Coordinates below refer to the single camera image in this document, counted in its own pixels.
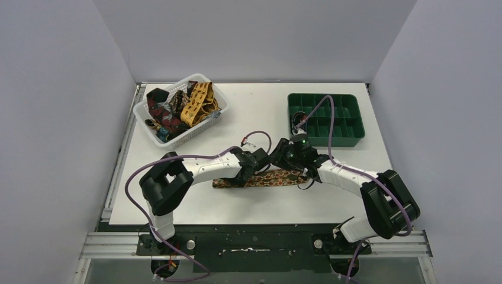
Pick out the aluminium rail frame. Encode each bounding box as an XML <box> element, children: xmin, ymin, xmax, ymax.
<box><xmin>72</xmin><ymin>231</ymin><xmax>437</xmax><ymax>283</ymax></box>

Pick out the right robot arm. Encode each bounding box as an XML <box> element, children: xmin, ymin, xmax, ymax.
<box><xmin>270</xmin><ymin>134</ymin><xmax>421</xmax><ymax>243</ymax></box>

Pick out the rolled dark patterned tie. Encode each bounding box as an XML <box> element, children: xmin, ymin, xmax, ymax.
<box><xmin>290</xmin><ymin>111</ymin><xmax>307</xmax><ymax>135</ymax></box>

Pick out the green divided plastic tray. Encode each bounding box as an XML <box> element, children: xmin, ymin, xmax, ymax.
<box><xmin>287</xmin><ymin>93</ymin><xmax>366</xmax><ymax>147</ymax></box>

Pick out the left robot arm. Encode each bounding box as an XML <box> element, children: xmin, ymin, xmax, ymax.
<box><xmin>139</xmin><ymin>147</ymin><xmax>271</xmax><ymax>254</ymax></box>

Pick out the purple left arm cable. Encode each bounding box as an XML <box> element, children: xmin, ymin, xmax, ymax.
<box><xmin>124</xmin><ymin>131</ymin><xmax>273</xmax><ymax>283</ymax></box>

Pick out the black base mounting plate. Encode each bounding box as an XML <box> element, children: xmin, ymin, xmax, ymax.
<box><xmin>136</xmin><ymin>224</ymin><xmax>372</xmax><ymax>273</ymax></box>

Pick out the dark brown patterned tie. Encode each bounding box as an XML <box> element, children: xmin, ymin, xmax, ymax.
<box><xmin>169</xmin><ymin>80</ymin><xmax>198</xmax><ymax>115</ymax></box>

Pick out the dark red patterned tie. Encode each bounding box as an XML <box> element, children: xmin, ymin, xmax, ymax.
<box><xmin>146</xmin><ymin>88</ymin><xmax>172</xmax><ymax>120</ymax></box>

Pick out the yellow patterned tie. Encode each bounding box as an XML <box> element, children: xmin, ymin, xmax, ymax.
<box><xmin>181</xmin><ymin>82</ymin><xmax>219</xmax><ymax>127</ymax></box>

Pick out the white plastic basket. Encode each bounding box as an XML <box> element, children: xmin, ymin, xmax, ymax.
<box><xmin>133</xmin><ymin>73</ymin><xmax>229</xmax><ymax>150</ymax></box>

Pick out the beige paisley patterned tie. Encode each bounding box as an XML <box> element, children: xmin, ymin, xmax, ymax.
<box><xmin>212</xmin><ymin>169</ymin><xmax>310</xmax><ymax>189</ymax></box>

